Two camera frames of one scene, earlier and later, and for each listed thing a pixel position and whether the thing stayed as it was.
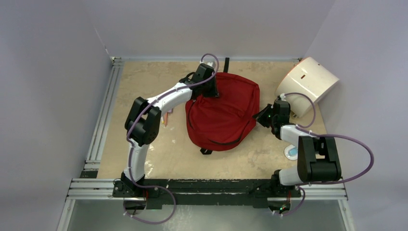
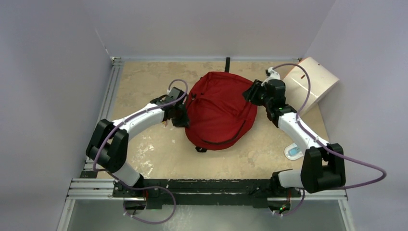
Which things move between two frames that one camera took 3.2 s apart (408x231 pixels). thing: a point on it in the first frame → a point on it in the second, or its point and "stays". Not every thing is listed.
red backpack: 218,122 stays
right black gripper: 261,115 → 250,94
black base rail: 254,191 stays
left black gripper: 213,93 → 183,121
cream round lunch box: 309,77 stays
